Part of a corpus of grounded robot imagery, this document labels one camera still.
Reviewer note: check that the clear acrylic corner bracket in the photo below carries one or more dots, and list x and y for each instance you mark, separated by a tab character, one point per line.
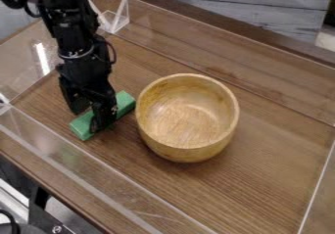
112	21

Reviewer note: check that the brown wooden bowl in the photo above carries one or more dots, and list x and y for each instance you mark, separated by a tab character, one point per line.
186	114

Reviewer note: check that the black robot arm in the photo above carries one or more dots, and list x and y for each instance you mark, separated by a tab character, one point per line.
72	24

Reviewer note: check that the black table leg bracket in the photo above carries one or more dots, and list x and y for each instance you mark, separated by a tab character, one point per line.
40	218

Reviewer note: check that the green rectangular block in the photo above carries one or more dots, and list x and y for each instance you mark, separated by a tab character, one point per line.
80	124

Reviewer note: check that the clear acrylic tray wall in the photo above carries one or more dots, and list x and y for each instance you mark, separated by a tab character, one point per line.
113	202

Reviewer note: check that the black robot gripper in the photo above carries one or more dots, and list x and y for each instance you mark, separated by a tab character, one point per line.
82	81

